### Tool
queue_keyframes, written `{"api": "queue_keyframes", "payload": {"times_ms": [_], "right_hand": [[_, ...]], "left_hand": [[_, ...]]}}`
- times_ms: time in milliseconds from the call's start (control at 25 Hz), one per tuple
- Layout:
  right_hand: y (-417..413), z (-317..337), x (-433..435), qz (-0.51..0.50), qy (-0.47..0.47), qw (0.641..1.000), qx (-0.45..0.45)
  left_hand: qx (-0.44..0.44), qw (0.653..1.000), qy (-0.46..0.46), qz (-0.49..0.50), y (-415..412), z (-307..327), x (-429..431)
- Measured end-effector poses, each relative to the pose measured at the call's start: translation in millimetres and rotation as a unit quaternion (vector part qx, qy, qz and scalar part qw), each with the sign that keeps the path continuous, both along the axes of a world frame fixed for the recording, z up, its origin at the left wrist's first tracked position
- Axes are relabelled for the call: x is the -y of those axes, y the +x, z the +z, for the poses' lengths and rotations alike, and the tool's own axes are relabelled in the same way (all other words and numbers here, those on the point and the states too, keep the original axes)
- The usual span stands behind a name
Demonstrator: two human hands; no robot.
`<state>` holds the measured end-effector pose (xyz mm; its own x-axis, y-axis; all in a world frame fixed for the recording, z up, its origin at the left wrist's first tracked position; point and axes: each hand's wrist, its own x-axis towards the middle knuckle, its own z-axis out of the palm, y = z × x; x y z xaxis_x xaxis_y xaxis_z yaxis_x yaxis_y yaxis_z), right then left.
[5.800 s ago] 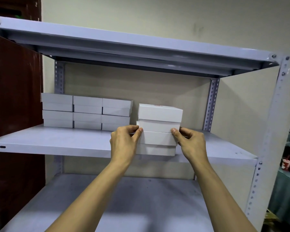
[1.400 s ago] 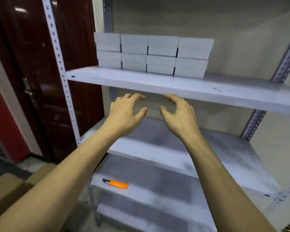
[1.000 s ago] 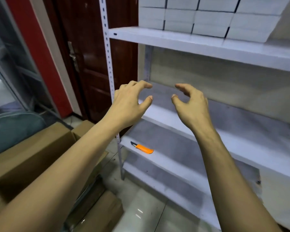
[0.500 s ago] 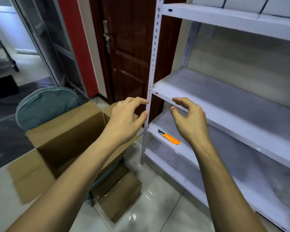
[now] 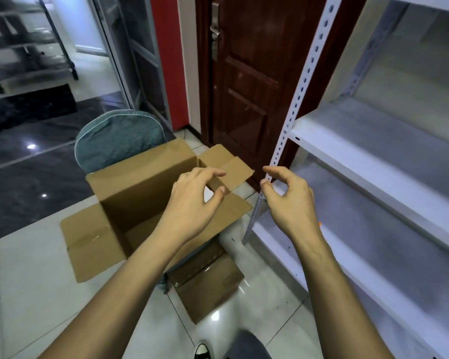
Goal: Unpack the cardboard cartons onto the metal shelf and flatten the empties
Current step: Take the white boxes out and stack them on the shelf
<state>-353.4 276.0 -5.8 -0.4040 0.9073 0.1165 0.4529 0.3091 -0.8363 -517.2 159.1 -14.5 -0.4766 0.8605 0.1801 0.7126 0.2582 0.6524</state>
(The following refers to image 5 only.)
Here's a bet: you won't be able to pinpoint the person's left forearm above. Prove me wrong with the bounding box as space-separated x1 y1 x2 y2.
41 231 184 359

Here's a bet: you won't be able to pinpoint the person's right hand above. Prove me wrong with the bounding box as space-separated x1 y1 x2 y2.
260 165 322 245

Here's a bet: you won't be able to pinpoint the dark floor mat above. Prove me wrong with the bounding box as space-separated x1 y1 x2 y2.
0 83 78 138

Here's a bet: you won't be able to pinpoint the person's right forearm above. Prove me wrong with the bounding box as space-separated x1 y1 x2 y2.
292 231 393 359

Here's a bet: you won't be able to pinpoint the teal fabric chair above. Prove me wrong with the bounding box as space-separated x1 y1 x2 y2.
74 110 167 175

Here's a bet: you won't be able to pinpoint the dark wooden door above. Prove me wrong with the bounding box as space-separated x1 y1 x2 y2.
194 0 367 187

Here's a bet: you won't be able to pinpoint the metal trolley cart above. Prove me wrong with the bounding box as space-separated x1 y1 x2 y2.
0 0 79 94

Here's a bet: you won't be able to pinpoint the person's grey trouser legs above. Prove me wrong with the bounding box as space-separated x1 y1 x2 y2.
223 330 274 359

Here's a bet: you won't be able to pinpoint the person's left hand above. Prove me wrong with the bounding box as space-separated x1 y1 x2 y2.
156 167 228 249

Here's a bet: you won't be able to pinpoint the metal door handle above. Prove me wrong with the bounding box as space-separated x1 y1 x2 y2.
209 2 223 61

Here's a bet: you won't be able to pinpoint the large brown cardboard box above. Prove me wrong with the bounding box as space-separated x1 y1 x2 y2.
60 138 255 283

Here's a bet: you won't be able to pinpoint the glass door with metal frame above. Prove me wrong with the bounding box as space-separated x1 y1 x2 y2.
90 0 173 132

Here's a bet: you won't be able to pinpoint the white metal shelving rack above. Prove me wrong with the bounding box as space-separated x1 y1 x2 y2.
243 0 449 359

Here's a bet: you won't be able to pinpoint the small printed brown carton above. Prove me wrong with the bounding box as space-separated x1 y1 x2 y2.
167 243 245 325

